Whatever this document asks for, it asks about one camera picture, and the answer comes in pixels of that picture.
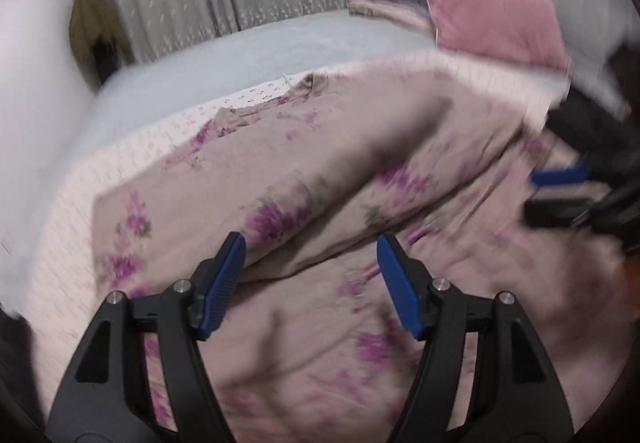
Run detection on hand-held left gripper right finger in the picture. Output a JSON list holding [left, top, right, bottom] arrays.
[[376, 233, 573, 443]]

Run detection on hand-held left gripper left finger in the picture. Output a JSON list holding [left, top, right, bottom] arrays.
[[47, 232, 247, 443]]

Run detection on pink pillow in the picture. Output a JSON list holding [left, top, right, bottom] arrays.
[[412, 0, 575, 71]]

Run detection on light blue bed sheet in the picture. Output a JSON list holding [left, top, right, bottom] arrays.
[[0, 10, 436, 304]]

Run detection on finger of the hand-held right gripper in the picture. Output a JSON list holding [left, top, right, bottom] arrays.
[[523, 197, 593, 230], [529, 164, 590, 190]]

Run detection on beige floral garment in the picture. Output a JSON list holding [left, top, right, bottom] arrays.
[[92, 55, 632, 443]]

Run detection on dark olive hanging garment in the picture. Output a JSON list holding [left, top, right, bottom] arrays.
[[67, 0, 132, 76]]

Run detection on white dotted bed mat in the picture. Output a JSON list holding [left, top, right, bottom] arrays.
[[7, 50, 568, 424]]

